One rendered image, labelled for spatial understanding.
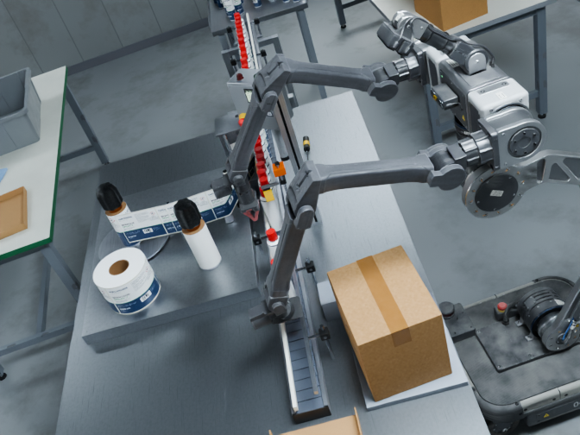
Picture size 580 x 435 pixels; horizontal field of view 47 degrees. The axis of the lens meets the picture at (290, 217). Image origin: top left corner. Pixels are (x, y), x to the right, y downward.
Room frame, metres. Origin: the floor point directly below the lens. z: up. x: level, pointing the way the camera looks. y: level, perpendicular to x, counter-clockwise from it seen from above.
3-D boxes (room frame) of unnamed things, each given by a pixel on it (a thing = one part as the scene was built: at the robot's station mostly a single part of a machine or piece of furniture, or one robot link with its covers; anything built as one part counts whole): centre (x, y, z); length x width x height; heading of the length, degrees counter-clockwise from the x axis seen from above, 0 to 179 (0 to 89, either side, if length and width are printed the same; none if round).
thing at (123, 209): (2.21, 0.64, 1.04); 0.09 x 0.09 x 0.29
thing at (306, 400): (1.98, 0.06, 0.86); 1.65 x 0.08 x 0.04; 175
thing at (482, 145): (1.33, -0.51, 1.45); 0.09 x 0.08 x 0.12; 0
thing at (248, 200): (1.92, 0.12, 1.13); 0.10 x 0.07 x 0.07; 175
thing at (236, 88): (2.08, -0.04, 1.38); 0.17 x 0.10 x 0.19; 50
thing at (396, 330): (1.28, -0.17, 0.99); 0.30 x 0.24 x 0.27; 1
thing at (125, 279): (1.90, 0.65, 0.95); 0.20 x 0.20 x 0.14
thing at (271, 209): (1.99, 0.06, 0.98); 0.05 x 0.05 x 0.20
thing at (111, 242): (2.21, 0.64, 0.89); 0.31 x 0.31 x 0.01
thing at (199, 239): (1.93, 0.34, 1.03); 0.09 x 0.09 x 0.30
